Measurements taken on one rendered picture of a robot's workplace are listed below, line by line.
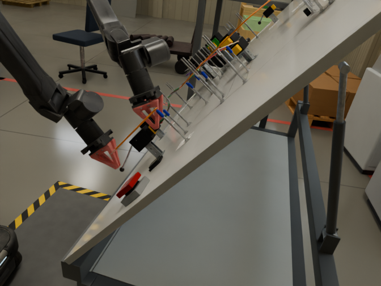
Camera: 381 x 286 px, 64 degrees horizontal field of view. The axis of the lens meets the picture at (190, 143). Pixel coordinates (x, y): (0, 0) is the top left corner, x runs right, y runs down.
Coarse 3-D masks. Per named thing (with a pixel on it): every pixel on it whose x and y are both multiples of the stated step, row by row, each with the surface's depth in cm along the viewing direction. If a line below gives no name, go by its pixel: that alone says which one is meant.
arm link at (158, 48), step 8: (112, 32) 78; (120, 32) 78; (120, 40) 76; (128, 40) 77; (136, 40) 79; (144, 40) 80; (152, 40) 80; (160, 40) 79; (120, 48) 77; (152, 48) 77; (160, 48) 78; (168, 48) 79; (152, 56) 77; (160, 56) 78; (168, 56) 80; (120, 64) 81; (152, 64) 78
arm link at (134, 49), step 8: (128, 48) 77; (136, 48) 76; (144, 48) 77; (120, 56) 75; (128, 56) 75; (136, 56) 75; (144, 56) 78; (128, 64) 75; (136, 64) 75; (144, 64) 77; (128, 72) 76
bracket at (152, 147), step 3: (150, 144) 83; (153, 144) 85; (147, 147) 83; (150, 147) 83; (153, 147) 83; (156, 147) 85; (150, 150) 83; (153, 150) 83; (156, 150) 83; (159, 150) 85; (153, 153) 84; (156, 153) 83; (159, 153) 83; (162, 153) 84; (156, 156) 84
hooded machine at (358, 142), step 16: (368, 80) 298; (368, 96) 295; (352, 112) 319; (368, 112) 291; (352, 128) 316; (368, 128) 288; (352, 144) 312; (368, 144) 285; (352, 160) 315; (368, 160) 284
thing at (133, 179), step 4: (132, 176) 67; (136, 176) 66; (140, 176) 67; (128, 180) 67; (132, 180) 64; (136, 180) 65; (124, 184) 68; (128, 184) 63; (132, 184) 64; (136, 184) 66; (124, 188) 64; (128, 188) 64; (132, 188) 65; (120, 192) 65; (124, 192) 65; (128, 192) 66; (120, 196) 65
